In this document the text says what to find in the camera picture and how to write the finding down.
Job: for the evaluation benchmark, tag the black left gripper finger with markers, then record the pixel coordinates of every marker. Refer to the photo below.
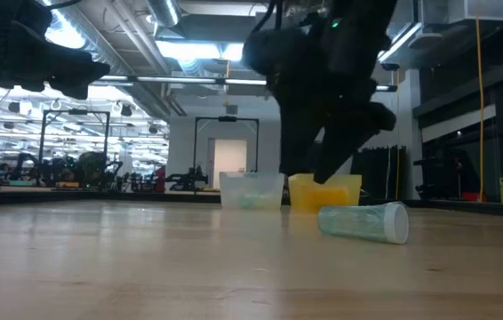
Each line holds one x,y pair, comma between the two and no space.
74,90
82,70

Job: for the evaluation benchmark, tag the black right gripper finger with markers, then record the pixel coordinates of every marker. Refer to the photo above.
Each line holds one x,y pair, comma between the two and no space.
345,133
298,142

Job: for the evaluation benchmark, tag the black background robot arm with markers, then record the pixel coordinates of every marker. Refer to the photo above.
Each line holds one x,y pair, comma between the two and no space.
187,180

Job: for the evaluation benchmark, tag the yellow plastic bin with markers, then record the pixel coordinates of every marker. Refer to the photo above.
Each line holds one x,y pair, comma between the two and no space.
298,195

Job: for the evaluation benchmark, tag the clear plastic bin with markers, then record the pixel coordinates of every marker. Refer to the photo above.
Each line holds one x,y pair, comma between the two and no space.
252,184

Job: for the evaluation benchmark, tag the black curtain panel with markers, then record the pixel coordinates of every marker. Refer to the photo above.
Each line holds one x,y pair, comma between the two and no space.
380,173

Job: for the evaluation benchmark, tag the clear tube with white cap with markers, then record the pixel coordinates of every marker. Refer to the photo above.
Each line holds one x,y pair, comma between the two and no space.
358,222

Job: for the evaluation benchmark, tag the long ceiling light bar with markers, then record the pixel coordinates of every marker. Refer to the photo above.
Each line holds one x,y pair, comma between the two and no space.
180,80

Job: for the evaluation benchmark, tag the red box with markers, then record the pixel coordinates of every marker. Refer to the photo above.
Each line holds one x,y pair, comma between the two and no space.
473,197

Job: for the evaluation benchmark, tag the black gantry frame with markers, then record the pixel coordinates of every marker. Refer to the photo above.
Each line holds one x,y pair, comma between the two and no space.
196,142
41,146

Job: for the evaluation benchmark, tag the small grey wall sign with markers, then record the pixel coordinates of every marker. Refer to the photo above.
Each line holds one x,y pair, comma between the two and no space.
231,109

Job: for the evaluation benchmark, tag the black aluminium table frame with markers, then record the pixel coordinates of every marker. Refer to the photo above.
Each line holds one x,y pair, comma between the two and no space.
56,196

